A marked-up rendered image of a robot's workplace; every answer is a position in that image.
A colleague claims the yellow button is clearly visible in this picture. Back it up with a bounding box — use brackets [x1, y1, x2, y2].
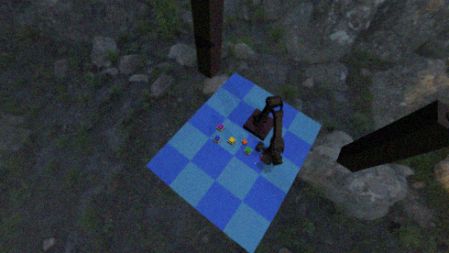
[227, 137, 236, 146]

